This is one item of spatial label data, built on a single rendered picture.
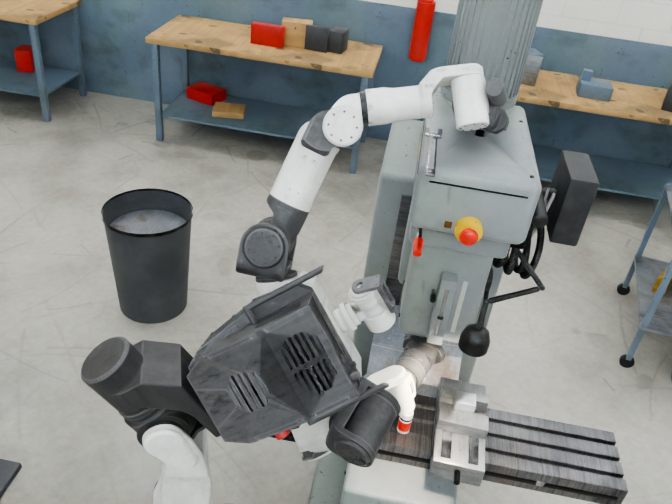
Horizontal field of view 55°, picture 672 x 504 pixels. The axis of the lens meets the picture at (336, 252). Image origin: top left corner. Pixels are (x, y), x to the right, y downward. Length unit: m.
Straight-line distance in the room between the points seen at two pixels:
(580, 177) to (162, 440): 1.26
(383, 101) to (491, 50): 0.46
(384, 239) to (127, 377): 1.10
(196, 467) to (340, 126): 0.79
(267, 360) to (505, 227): 0.59
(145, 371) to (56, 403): 2.12
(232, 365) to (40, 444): 2.14
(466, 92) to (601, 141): 5.00
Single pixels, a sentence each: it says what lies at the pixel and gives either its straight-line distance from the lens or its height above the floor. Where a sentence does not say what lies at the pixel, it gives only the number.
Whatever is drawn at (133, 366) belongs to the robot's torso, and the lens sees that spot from 1.36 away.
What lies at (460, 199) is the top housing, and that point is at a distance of 1.41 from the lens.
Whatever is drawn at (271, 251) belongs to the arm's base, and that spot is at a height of 1.76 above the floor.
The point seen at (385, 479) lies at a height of 0.82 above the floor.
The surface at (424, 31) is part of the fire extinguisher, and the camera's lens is 5.70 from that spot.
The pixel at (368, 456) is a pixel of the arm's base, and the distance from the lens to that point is 1.39.
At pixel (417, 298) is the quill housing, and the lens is 1.72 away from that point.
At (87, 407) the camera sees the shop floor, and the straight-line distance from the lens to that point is 3.42.
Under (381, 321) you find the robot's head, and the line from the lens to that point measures 1.38.
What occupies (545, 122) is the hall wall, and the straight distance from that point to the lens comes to 6.14.
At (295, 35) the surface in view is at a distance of 5.48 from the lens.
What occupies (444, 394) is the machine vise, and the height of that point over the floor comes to 1.01.
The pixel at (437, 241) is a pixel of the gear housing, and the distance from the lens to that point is 1.58.
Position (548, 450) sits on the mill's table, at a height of 0.90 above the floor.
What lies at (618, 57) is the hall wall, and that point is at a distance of 6.05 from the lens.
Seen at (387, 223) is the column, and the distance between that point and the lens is 2.14.
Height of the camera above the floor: 2.48
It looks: 34 degrees down
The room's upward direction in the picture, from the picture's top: 7 degrees clockwise
